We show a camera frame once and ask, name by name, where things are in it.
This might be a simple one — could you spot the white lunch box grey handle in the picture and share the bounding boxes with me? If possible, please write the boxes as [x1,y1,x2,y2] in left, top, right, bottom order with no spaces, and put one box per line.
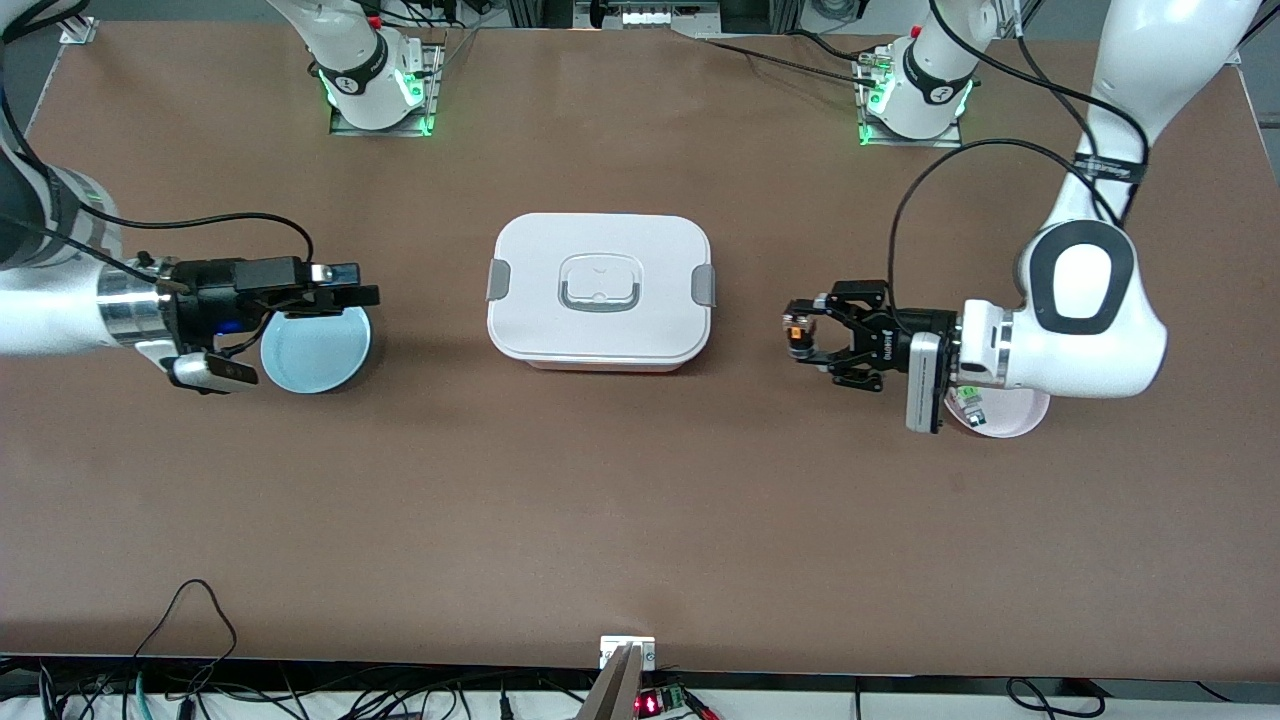
[486,212,718,373]

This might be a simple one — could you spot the black looped cable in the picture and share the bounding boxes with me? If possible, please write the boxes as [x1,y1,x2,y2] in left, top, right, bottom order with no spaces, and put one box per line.
[133,579,239,661]

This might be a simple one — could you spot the black cable across table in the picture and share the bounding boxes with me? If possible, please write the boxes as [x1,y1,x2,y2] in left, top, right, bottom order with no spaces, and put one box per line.
[690,35,881,91]

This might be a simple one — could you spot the small white edge bracket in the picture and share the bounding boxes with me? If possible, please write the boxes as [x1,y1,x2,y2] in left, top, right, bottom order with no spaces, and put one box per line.
[600,636,657,671]

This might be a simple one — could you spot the black curled cable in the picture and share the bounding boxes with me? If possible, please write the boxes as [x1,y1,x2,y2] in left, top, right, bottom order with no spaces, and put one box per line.
[1005,677,1106,719]

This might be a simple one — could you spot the circuit board red display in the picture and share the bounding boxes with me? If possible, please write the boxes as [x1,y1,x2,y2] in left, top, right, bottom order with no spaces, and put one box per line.
[635,685,693,718]

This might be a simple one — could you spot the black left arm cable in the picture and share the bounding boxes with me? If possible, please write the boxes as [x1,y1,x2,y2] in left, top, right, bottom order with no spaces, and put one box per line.
[887,0,1151,321]

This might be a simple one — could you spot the pale pink round plate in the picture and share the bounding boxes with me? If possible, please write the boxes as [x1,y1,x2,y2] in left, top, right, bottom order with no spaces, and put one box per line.
[944,385,1051,439]

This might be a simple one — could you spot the white lit background device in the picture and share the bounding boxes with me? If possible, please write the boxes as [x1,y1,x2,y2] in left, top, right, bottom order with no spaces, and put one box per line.
[575,0,721,31]

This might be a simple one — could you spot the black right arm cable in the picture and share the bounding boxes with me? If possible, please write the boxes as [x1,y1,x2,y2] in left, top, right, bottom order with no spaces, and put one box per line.
[85,205,316,266]

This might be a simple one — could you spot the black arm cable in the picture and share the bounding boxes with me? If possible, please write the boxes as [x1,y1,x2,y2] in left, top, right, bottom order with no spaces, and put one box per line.
[85,205,316,266]
[887,0,1151,321]

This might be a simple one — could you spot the light blue round plate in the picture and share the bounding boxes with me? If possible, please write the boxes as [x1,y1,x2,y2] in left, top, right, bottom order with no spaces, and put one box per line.
[259,305,373,395]

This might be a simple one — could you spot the black cable tangle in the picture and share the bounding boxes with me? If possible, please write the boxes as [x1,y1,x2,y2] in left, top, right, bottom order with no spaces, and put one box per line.
[0,655,601,720]

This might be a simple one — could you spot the black cable strap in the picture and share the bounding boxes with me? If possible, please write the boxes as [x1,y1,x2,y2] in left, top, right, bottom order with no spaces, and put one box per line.
[1073,153,1147,184]

